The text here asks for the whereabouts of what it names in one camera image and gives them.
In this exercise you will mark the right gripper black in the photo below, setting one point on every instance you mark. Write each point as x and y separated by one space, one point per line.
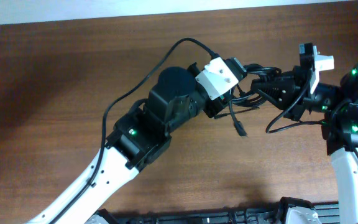
287 93

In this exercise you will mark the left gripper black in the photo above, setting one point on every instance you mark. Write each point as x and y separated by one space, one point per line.
215 109

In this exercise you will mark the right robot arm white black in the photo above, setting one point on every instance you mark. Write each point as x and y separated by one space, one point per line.
339 104

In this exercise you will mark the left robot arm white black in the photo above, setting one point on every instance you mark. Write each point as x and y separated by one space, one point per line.
142 134

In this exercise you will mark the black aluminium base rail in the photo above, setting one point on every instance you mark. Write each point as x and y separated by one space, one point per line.
287 210

